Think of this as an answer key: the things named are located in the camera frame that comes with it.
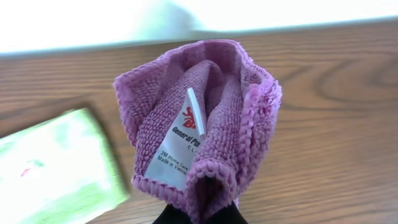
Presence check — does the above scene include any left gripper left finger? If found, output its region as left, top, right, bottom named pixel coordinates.
left=152, top=205, right=192, bottom=224

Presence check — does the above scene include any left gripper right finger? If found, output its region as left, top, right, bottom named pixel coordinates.
left=205, top=202, right=248, bottom=224

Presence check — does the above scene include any large pink cloth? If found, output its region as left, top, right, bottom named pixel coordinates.
left=114, top=39, right=282, bottom=223

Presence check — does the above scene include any folded green cloth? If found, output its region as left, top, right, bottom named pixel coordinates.
left=1, top=108, right=129, bottom=224

